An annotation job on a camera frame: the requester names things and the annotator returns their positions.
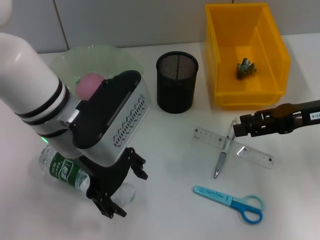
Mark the green glass fruit plate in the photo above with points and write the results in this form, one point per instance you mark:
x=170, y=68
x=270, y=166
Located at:
x=100, y=60

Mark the silver pen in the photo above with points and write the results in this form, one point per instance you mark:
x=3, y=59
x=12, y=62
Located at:
x=221, y=160

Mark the yellow plastic bin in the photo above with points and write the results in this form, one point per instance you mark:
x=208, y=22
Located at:
x=270, y=82

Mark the clear plastic ruler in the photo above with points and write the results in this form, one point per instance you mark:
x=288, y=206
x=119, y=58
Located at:
x=255, y=152

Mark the green plastic wrapper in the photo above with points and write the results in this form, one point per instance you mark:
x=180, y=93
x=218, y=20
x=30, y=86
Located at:
x=245, y=68

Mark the blue scissors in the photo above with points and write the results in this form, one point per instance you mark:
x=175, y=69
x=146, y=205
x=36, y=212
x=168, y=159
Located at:
x=225, y=198

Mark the black mesh pen holder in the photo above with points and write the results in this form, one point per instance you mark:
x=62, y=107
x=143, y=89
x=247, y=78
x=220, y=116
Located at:
x=176, y=85

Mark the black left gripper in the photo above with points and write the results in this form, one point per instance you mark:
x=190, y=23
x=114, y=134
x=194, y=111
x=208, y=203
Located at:
x=110, y=180

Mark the clear green label water bottle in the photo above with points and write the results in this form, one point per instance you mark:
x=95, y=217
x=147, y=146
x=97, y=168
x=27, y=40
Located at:
x=62, y=170

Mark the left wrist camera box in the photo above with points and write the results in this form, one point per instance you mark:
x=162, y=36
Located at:
x=112, y=117

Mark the pink peach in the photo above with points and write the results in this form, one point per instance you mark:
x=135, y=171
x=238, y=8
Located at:
x=87, y=86

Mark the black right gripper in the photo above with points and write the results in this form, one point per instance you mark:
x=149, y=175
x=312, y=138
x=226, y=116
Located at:
x=300, y=115

